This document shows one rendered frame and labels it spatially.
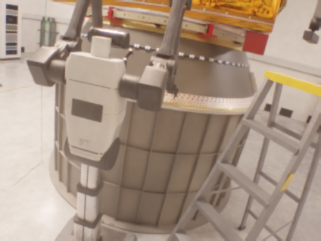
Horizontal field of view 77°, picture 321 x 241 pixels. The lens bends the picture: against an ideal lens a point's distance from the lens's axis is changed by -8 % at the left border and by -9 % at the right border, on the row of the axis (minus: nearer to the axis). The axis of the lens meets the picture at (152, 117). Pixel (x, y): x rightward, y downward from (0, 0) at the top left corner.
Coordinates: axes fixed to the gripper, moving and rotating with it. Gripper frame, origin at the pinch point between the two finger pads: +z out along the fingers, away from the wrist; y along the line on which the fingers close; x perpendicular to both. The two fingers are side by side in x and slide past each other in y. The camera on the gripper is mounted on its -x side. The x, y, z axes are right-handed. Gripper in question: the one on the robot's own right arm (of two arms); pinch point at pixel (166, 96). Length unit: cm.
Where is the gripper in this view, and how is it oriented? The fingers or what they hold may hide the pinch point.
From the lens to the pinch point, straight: 146.8
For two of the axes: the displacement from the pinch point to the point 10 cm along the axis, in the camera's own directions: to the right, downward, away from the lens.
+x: -2.6, 7.3, -6.3
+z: -0.6, 6.4, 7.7
